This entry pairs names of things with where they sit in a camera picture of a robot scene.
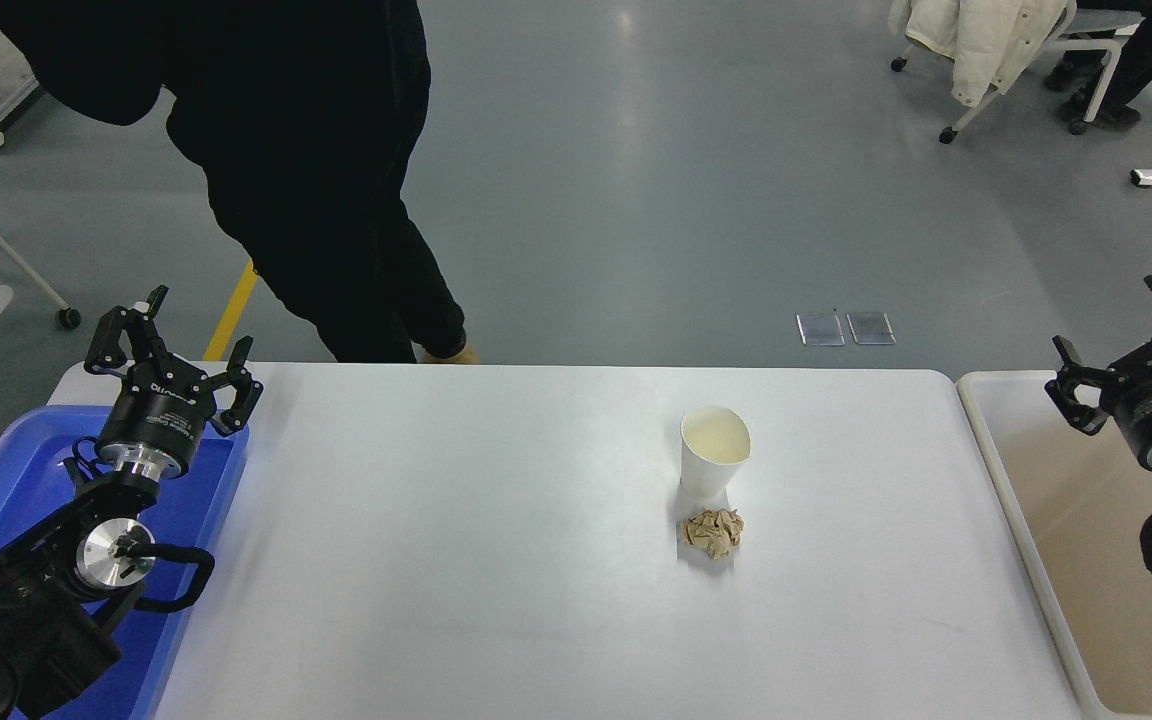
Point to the white paper cup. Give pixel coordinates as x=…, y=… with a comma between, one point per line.
x=714, y=455

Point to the tan paper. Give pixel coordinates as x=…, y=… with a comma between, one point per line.
x=712, y=532

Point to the white wheeled chair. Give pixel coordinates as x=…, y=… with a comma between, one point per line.
x=1096, y=40

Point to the seated person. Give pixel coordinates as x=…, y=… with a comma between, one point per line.
x=1151, y=40

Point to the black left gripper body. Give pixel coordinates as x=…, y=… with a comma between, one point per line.
x=158, y=412

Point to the metal floor plate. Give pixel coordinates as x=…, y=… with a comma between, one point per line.
x=821, y=329
x=871, y=328

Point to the large pale plastic bin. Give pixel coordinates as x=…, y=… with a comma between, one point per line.
x=1066, y=560

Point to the cream coat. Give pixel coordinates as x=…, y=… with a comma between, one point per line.
x=976, y=40

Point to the standing person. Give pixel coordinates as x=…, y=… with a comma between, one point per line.
x=306, y=150

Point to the grey wheeled chair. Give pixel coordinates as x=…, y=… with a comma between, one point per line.
x=6, y=255

